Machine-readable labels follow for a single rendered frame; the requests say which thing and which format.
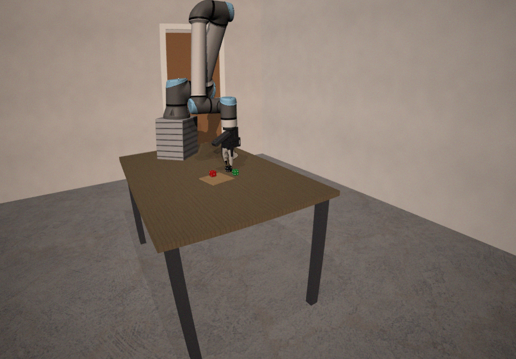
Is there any tan cork mat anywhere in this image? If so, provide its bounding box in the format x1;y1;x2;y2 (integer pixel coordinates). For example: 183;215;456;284
199;173;235;186

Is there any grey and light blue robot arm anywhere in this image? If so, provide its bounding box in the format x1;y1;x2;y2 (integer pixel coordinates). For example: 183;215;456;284
163;0;237;128

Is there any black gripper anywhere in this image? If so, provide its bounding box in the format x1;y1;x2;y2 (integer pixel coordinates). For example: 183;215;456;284
221;127;241;166

